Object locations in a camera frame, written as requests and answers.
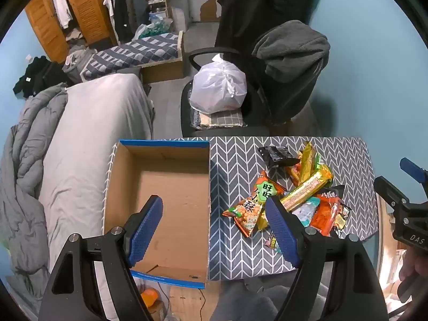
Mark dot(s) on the person's right hand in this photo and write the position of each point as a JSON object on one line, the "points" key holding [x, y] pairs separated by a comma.
{"points": [[414, 266]]}

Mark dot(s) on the black snack packet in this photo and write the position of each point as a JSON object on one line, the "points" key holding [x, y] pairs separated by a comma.
{"points": [[276, 155]]}

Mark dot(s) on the low bed with patterned mattress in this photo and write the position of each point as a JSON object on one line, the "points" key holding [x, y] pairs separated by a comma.
{"points": [[140, 50]]}

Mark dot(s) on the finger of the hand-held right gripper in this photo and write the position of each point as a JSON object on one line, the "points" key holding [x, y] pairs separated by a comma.
{"points": [[410, 166], [388, 189]]}

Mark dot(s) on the black clothes pile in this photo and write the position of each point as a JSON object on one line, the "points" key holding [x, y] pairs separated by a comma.
{"points": [[36, 73]]}

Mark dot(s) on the grey duvet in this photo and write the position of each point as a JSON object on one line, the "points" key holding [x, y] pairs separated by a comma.
{"points": [[23, 174]]}

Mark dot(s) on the long yellow striped snack packet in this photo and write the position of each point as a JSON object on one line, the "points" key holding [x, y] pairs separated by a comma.
{"points": [[307, 187]]}

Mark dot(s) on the grey plaid seat cushion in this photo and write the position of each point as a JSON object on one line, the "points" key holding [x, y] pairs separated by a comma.
{"points": [[224, 118]]}

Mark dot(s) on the small orange object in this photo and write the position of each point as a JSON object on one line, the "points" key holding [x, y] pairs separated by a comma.
{"points": [[149, 297]]}

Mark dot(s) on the black office chair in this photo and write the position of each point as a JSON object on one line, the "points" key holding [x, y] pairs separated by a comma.
{"points": [[294, 100]]}

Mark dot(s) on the white hanging shirt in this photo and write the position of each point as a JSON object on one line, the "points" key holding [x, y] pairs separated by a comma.
{"points": [[62, 6]]}

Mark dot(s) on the bed with grey sheet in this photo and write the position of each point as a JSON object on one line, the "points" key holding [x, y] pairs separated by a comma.
{"points": [[90, 147]]}

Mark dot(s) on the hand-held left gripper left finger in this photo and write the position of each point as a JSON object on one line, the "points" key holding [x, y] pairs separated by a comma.
{"points": [[147, 227]]}

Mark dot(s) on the grey pants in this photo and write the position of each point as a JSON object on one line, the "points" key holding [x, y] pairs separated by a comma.
{"points": [[247, 304]]}

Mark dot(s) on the green and white plastic bag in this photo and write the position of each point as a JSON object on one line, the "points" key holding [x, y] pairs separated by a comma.
{"points": [[157, 28]]}

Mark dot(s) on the black puffer jacket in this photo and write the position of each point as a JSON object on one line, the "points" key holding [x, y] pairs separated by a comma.
{"points": [[260, 3]]}

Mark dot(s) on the dark clothes on rack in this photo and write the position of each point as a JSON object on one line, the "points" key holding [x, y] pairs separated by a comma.
{"points": [[125, 10]]}

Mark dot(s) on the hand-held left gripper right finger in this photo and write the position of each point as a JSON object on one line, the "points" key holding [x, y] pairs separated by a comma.
{"points": [[281, 230]]}

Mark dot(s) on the cardboard box with blue rim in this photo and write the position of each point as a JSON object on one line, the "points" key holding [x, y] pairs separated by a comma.
{"points": [[174, 190]]}

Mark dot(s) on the orange red snack packet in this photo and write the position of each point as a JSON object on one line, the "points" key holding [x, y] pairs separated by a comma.
{"points": [[326, 219]]}

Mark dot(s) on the wooden wardrobe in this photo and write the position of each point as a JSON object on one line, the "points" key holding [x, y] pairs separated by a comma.
{"points": [[85, 6]]}

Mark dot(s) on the teal snack packet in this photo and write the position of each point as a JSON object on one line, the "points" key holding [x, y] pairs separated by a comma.
{"points": [[306, 212]]}

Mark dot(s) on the small yellow snack packet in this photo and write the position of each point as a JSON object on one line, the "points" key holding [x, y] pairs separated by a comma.
{"points": [[271, 242]]}

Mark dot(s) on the grey fleece jacket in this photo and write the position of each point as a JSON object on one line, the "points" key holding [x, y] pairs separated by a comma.
{"points": [[291, 50]]}

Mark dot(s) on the orange and green snack packet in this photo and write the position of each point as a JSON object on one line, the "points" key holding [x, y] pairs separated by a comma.
{"points": [[252, 207]]}

